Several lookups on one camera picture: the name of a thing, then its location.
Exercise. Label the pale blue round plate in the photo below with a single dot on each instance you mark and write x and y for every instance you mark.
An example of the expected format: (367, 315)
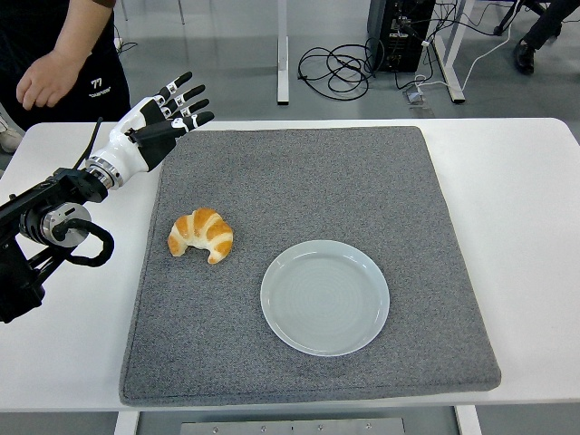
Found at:
(324, 299)

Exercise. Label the black office chair base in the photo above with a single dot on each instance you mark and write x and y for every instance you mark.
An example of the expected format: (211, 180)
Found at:
(498, 31)

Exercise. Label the grey fabric mat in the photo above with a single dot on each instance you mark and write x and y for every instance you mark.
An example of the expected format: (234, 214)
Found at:
(294, 181)

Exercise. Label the grey metal plate with screws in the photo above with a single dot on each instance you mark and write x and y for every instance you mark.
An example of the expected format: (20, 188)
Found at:
(294, 428)

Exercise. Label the white table leg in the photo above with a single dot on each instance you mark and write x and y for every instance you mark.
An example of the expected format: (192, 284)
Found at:
(126, 423)
(469, 421)

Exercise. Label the person's hand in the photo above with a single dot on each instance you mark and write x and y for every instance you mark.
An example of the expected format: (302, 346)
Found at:
(54, 81)

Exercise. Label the white desk leg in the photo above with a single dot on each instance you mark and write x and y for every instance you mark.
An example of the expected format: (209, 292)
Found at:
(282, 68)
(455, 86)

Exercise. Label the golden croissant bread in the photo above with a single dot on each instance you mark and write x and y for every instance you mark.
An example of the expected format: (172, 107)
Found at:
(213, 231)

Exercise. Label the person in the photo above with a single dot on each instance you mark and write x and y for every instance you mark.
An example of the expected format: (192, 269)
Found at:
(27, 27)

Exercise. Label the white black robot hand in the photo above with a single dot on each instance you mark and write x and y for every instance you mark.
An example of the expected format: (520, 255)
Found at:
(131, 145)

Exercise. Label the white power strip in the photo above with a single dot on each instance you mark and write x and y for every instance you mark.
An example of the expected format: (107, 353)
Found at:
(118, 44)

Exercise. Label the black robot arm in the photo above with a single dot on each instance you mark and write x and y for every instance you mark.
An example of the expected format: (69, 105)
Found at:
(68, 181)

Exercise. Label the person's leg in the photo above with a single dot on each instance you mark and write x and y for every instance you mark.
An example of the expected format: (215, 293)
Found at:
(525, 54)

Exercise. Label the black computer tower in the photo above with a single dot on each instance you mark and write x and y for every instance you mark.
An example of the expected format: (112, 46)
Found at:
(403, 45)

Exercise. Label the person's forearm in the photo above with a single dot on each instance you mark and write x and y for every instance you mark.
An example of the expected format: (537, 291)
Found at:
(86, 27)

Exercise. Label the grey floor socket box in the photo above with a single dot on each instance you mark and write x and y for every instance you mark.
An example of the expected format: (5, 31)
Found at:
(414, 96)

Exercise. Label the person's white shoe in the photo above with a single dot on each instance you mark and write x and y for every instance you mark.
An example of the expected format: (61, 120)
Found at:
(8, 131)

